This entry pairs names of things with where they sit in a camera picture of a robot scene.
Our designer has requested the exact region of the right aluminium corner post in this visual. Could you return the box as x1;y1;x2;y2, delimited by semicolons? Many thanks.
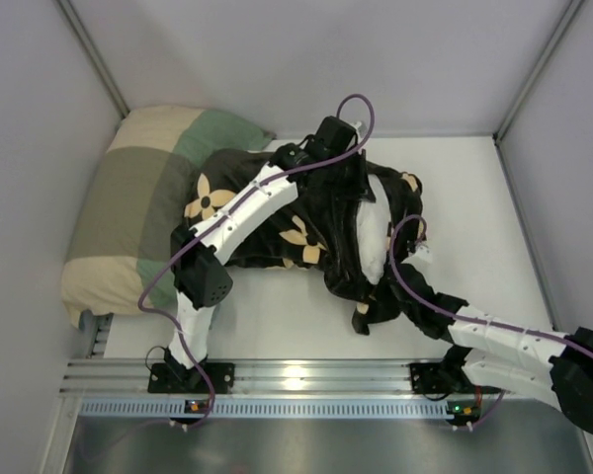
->
492;0;588;144

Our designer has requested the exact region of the aluminium corner post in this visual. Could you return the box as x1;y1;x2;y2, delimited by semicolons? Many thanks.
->
53;0;129;119
492;0;588;144

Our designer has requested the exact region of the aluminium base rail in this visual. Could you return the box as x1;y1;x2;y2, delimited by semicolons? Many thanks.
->
61;358;475;396

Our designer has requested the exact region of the black floral plush pillowcase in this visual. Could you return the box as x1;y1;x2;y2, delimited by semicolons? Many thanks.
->
181;147;426;338

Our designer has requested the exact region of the left aluminium corner post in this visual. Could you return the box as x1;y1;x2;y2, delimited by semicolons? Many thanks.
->
53;0;129;119

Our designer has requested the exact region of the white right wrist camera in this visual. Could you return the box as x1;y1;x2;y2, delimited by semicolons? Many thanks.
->
409;243;433;265

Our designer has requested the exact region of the perforated grey cable duct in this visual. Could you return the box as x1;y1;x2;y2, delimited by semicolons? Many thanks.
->
78;395;492;421

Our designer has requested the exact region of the green beige patchwork pillow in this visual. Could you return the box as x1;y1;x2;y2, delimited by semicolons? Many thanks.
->
61;105;275;327

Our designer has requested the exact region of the white pillow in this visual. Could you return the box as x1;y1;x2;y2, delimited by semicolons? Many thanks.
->
356;174;392;285

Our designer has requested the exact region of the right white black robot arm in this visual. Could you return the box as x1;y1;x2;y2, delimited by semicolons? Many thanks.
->
384;263;593;435

